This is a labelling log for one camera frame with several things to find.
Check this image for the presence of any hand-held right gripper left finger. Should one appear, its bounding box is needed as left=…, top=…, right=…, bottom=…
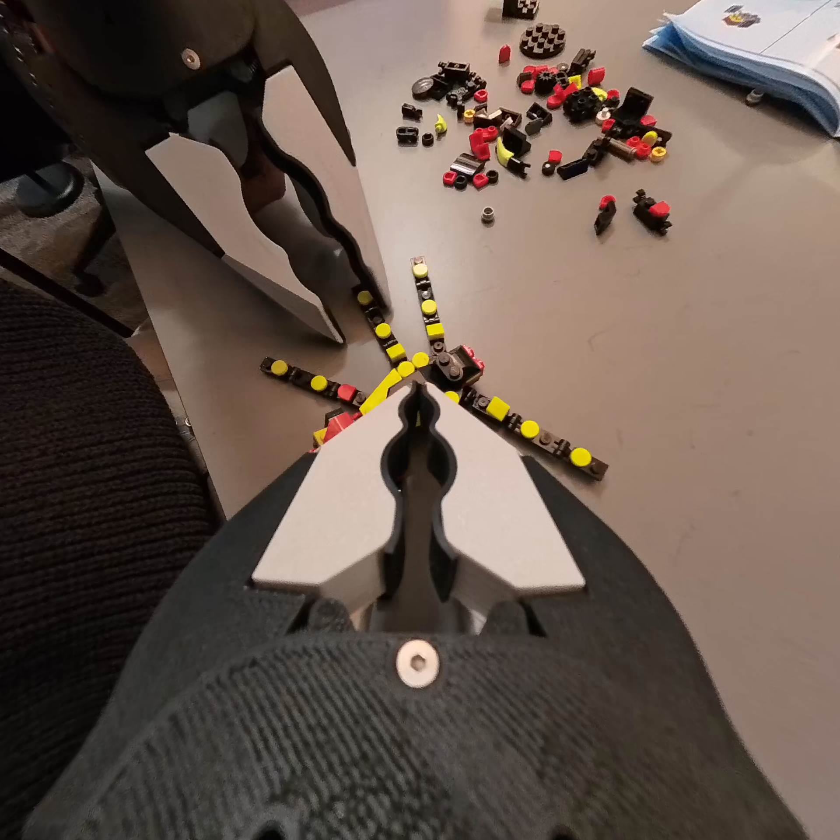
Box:
left=251, top=381, right=422, bottom=619

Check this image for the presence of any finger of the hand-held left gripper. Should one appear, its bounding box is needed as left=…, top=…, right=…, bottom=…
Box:
left=259, top=66, right=393, bottom=315
left=144, top=133, right=347, bottom=345

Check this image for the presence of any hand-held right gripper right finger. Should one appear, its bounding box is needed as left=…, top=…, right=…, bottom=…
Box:
left=416, top=381, right=587, bottom=619

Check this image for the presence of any red yellow lego spider head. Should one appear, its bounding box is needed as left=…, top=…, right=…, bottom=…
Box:
left=311, top=408, right=363, bottom=450

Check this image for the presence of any yellow black lego spider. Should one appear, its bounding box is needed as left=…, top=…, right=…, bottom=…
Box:
left=259, top=256, right=610, bottom=483

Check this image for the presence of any pile of loose lego pieces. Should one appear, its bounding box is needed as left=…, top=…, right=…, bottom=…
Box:
left=395, top=0, right=673, bottom=193

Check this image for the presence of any black red lego clip assembly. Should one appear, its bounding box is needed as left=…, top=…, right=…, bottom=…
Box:
left=632, top=189, right=673, bottom=236

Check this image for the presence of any person's left hand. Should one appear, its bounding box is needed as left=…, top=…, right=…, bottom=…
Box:
left=239, top=138, right=290, bottom=216

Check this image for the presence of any white blue instruction booklet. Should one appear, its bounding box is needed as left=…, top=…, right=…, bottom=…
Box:
left=643, top=0, right=840, bottom=139

